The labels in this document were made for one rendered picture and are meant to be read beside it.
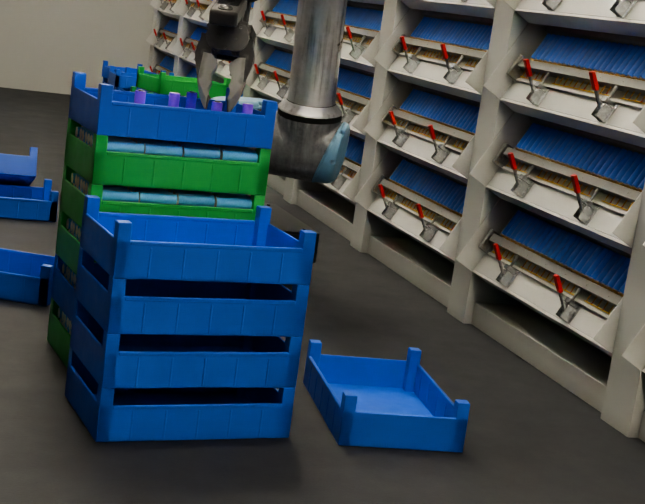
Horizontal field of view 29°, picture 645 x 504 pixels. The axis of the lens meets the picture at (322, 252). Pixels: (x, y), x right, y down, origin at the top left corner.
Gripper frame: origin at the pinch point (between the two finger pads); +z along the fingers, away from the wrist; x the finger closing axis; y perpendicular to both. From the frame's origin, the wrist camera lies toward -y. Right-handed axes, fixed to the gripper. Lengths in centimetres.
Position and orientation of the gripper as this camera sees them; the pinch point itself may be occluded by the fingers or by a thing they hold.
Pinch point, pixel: (217, 101)
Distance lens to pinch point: 210.5
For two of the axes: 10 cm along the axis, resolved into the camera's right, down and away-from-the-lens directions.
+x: -9.9, -1.5, 0.7
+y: 0.6, 0.8, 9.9
